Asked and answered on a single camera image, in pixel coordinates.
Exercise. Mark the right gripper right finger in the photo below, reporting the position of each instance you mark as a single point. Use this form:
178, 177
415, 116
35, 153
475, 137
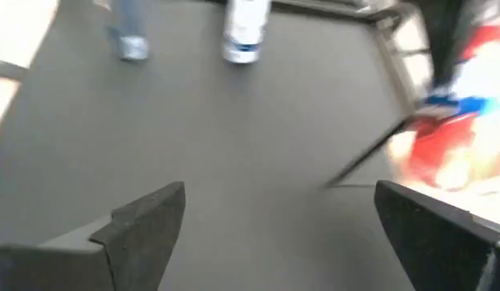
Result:
436, 242

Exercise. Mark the black table mat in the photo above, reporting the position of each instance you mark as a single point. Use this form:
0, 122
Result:
254, 141

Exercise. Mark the white Celsius can blue band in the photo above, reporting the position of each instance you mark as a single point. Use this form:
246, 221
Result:
246, 32

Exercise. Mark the white-lidded slim can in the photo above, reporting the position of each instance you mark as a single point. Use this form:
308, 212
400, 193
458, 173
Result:
130, 40

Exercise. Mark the wooden shelf black frame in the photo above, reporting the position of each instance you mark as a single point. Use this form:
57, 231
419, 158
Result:
488, 202

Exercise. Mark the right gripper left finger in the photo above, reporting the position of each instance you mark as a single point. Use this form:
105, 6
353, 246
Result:
145, 234

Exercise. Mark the red Fanta can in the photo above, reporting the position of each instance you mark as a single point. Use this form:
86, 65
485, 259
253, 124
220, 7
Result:
448, 149

